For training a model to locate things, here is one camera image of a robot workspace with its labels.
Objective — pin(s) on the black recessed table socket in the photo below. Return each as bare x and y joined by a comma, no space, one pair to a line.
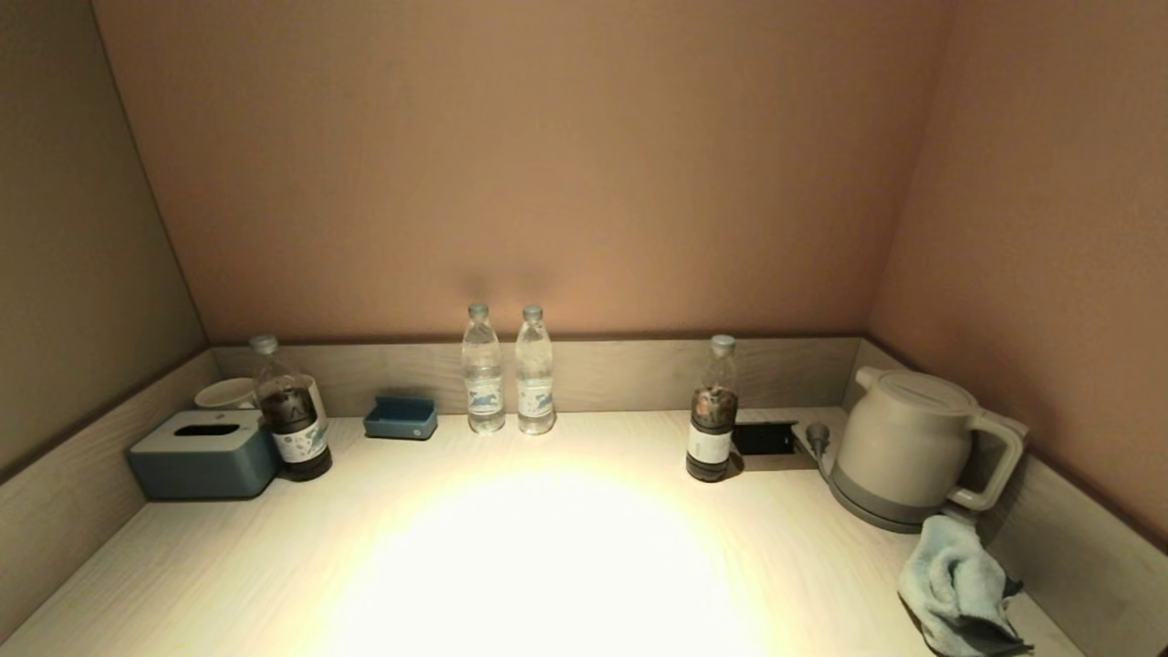
765,438

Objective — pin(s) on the grey kettle base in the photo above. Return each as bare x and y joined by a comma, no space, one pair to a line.
876,518

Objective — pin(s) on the grey-blue tissue box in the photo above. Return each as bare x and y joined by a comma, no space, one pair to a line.
196,461

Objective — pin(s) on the dark drink bottle patterned label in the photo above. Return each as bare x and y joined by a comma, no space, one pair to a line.
297,429

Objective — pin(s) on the dark drink bottle white label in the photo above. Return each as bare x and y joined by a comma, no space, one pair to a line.
712,429

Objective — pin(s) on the white ceramic cup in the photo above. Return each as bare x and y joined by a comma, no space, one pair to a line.
316,397
222,392

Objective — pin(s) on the grey power plug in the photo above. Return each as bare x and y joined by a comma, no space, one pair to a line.
818,436

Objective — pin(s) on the light blue microfiber cloth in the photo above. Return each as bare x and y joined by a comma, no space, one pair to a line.
954,584

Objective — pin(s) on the clear water bottle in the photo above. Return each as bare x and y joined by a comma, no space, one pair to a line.
535,388
482,383

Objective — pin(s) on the small blue plastic tray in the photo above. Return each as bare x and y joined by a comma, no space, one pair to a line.
400,422

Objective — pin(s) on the beige electric kettle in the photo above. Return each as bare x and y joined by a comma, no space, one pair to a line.
899,438

